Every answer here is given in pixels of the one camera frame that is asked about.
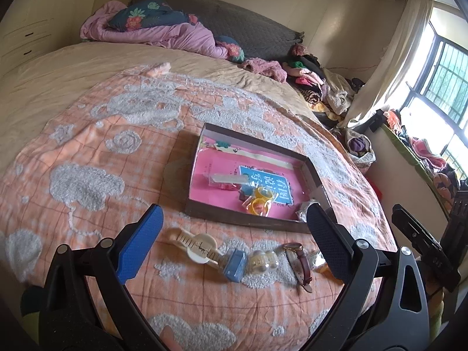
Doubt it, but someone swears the brown strap wristwatch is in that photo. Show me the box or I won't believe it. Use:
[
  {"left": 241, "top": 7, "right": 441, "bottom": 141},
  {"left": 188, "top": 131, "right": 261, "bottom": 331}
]
[{"left": 282, "top": 242, "right": 312, "bottom": 293}]

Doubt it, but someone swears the cream hair claw clip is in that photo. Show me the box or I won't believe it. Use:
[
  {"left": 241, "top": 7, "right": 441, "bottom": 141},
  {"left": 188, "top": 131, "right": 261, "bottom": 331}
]
[{"left": 171, "top": 229, "right": 222, "bottom": 269}]

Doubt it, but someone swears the pearl earring pair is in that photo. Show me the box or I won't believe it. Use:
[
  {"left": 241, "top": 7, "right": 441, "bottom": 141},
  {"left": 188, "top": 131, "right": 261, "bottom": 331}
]
[{"left": 248, "top": 250, "right": 279, "bottom": 274}]

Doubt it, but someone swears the yellow hair clip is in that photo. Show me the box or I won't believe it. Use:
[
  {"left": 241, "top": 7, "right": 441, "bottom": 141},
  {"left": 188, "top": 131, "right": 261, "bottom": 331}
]
[{"left": 240, "top": 186, "right": 277, "bottom": 217}]

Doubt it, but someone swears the small blue box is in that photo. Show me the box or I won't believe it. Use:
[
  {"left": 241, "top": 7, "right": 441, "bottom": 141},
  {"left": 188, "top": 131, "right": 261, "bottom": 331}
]
[{"left": 222, "top": 248, "right": 247, "bottom": 283}]

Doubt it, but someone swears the clear bag with dark jewelry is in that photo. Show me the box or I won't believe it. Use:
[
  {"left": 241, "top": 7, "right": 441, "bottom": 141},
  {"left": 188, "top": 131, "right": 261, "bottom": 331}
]
[{"left": 296, "top": 199, "right": 321, "bottom": 223}]

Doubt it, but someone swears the orange and white quilt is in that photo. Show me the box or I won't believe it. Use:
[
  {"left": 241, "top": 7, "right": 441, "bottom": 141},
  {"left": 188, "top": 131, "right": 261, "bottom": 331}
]
[{"left": 1, "top": 66, "right": 396, "bottom": 350}]

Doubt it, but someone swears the basket of clothes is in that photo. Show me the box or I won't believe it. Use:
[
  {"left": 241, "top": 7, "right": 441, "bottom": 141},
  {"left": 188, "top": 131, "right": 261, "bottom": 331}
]
[{"left": 344, "top": 129, "right": 376, "bottom": 170}]

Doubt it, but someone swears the shallow brown cardboard box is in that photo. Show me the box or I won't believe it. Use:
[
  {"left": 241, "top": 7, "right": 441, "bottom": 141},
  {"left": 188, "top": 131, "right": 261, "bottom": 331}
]
[{"left": 185, "top": 124, "right": 336, "bottom": 233}]

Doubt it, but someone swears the barred window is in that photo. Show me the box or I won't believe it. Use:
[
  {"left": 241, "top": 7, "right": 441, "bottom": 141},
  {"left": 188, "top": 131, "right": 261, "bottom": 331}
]
[{"left": 401, "top": 24, "right": 467, "bottom": 180}]

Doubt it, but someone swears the pile of clothes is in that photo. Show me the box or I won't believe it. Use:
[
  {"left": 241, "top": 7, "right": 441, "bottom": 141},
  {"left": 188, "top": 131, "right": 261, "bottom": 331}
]
[{"left": 282, "top": 44, "right": 365, "bottom": 122}]

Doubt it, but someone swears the dusty pink fuzzy garment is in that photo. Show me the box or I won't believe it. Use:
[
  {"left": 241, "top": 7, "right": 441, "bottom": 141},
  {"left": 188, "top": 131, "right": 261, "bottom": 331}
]
[{"left": 241, "top": 58, "right": 287, "bottom": 83}]

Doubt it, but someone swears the grey quilted headboard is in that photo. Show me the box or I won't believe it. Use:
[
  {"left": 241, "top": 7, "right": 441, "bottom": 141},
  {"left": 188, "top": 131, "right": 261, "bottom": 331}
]
[{"left": 130, "top": 0, "right": 304, "bottom": 62}]

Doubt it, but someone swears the pink crumpled blanket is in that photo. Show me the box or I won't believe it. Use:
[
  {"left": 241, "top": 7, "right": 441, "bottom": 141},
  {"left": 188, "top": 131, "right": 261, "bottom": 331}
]
[{"left": 79, "top": 0, "right": 228, "bottom": 59}]

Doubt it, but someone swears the cream curtain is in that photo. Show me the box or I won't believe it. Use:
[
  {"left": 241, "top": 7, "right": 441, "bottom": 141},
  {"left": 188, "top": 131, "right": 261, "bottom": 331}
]
[{"left": 340, "top": 0, "right": 434, "bottom": 128}]

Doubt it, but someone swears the dark floral pillow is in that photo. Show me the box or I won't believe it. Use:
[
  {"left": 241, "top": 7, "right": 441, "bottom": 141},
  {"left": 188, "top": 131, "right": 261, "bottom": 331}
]
[{"left": 108, "top": 0, "right": 198, "bottom": 32}]

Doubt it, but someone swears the cream wardrobe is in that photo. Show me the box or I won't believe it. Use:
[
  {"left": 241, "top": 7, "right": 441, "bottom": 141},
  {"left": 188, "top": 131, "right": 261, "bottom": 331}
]
[{"left": 1, "top": 0, "right": 94, "bottom": 75}]

